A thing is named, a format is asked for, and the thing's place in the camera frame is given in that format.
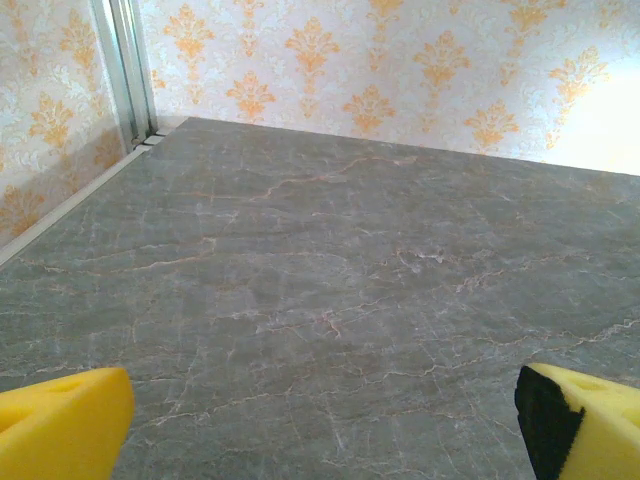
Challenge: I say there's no left gripper foam left finger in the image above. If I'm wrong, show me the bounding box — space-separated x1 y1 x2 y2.
0 367 136 480

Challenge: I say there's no left gripper foam right finger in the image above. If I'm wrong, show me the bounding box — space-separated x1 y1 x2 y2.
516 363 640 480

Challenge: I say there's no aluminium table side rail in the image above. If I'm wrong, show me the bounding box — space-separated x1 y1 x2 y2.
0 127 174 269

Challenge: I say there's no aluminium frame post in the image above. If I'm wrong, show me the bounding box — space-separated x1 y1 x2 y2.
89 0 160 146

